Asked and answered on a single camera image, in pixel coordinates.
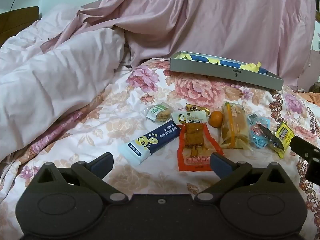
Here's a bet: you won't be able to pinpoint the grey cardboard box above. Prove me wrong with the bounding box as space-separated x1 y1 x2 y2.
170 51 285 90

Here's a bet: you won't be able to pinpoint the orange cloth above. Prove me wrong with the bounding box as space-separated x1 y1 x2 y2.
296 91 320 103

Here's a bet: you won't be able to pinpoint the blue white snack bar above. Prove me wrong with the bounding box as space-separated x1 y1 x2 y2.
118 120 181 165

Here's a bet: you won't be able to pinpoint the yellow crumpled paper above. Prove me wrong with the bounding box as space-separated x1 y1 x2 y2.
241 61 262 73

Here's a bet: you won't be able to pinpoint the red tofu snack packet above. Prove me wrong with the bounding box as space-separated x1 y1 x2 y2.
177 124 224 172

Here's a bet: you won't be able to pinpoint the white label snack packet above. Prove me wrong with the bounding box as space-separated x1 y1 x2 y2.
171 110 209 126

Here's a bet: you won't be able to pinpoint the yellow bread packet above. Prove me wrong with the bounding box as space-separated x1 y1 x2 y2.
220 102 250 150

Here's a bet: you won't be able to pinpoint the light pink duvet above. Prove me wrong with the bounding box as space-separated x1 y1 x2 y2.
0 5 130 160

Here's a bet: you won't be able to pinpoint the gold snack packet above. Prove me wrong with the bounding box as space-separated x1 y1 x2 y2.
185 103 210 113

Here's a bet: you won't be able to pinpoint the pink satin quilt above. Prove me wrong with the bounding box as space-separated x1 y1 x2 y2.
41 0 316 90

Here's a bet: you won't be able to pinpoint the yellow black snack packet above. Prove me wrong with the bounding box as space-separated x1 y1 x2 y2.
269 121 295 159

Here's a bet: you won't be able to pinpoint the green white cookie packet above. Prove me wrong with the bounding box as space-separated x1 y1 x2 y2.
146 102 173 123

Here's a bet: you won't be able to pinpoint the wooden headboard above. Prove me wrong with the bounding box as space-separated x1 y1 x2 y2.
0 6 39 48

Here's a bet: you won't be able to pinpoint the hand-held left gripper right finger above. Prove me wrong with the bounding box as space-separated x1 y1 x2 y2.
196 152 290 204

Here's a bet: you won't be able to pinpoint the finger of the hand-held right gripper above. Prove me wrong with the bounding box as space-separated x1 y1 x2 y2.
290 136 320 181

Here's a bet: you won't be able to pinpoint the clear packet with dark strip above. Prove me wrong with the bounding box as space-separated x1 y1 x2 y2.
247 112 285 154

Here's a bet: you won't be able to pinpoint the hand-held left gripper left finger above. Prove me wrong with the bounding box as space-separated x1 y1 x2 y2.
32 152 128 204

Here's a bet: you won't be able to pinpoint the orange mandarin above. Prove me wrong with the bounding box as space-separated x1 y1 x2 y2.
208 111 223 127

